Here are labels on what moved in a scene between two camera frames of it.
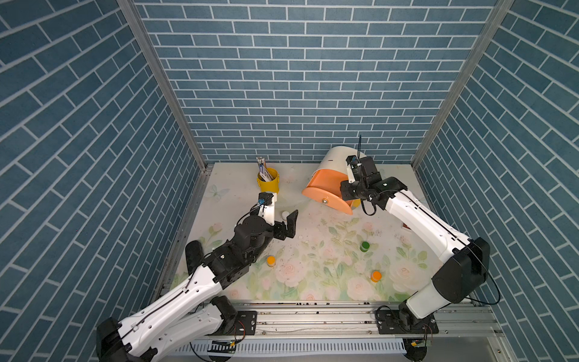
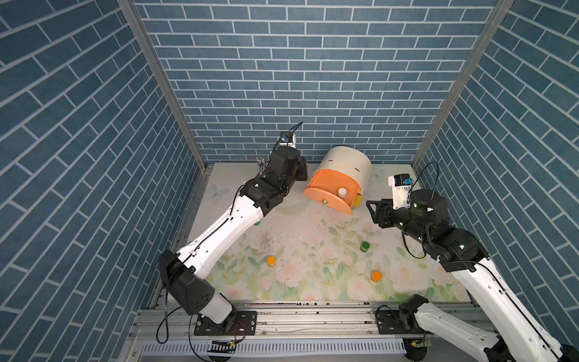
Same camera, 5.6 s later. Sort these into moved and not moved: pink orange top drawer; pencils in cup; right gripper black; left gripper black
Moved: right gripper black; left gripper black
Not moved: pencils in cup; pink orange top drawer
